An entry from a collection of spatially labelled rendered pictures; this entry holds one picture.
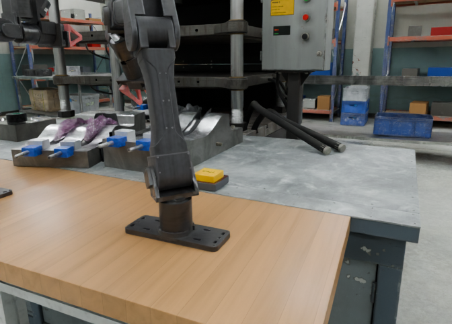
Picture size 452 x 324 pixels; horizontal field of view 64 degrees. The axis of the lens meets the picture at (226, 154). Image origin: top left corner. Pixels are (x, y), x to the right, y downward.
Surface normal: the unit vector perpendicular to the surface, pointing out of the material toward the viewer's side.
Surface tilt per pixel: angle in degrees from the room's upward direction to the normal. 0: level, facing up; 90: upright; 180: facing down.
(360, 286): 90
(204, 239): 0
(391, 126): 92
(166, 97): 75
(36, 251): 0
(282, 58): 90
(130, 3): 64
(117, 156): 90
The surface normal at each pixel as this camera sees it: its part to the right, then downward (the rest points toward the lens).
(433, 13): -0.48, 0.23
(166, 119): 0.43, -0.04
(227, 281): -0.01, -0.97
